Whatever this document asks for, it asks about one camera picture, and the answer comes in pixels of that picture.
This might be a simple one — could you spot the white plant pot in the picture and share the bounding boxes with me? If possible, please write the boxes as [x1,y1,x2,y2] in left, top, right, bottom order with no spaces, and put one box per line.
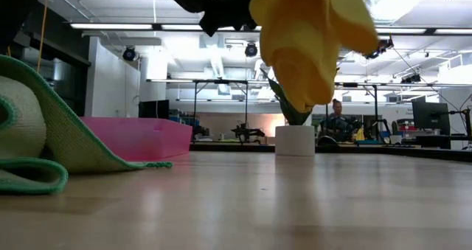
[274,125,316,157]

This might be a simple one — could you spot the black hanging ceiling device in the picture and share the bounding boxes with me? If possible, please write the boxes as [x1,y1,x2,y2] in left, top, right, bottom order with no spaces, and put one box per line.
[363,35,395,60]

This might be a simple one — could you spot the pink plastic bin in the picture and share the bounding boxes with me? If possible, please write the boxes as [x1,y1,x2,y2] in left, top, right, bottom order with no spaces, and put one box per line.
[80,117,193,163]

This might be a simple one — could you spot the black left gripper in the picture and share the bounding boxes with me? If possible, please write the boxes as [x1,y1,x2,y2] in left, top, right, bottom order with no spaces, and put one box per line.
[158,0,274,37]

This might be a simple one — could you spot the yellow extension cable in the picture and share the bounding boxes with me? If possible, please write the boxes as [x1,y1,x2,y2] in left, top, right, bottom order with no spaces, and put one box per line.
[35,6,49,74]

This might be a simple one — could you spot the black background workstation frame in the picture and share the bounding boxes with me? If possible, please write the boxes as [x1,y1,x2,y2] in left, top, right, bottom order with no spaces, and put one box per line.
[191,78,251,142]

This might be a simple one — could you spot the person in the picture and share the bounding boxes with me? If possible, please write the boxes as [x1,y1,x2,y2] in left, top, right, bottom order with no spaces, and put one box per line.
[319,97,364,143]

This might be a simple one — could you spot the black computer monitor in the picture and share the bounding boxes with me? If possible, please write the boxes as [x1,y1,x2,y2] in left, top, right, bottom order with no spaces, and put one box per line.
[412,101,452,136]
[138,99,171,119]

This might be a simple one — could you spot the black ceiling dome device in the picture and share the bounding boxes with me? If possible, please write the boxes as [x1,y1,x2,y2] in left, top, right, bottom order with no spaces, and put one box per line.
[244,42,259,58]
[122,46,137,63]

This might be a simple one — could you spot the long ceiling light fixture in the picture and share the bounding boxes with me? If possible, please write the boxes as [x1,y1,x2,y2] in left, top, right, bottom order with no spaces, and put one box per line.
[69,21,263,35]

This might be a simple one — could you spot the green microfiber towel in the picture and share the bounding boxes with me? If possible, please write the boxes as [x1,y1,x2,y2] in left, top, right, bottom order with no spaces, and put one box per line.
[0,54,173,196]

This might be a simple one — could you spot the black aluminium extrusion frame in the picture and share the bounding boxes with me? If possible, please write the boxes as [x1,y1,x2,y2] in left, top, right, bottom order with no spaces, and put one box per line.
[190,141,472,162]

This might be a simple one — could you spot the yellow microfiber towel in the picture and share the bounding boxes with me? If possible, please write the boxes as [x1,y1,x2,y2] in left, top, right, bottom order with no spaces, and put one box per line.
[249,0,380,114]

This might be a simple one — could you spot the green snake plant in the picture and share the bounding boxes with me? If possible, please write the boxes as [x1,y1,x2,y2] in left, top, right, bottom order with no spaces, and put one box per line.
[260,67,314,127]

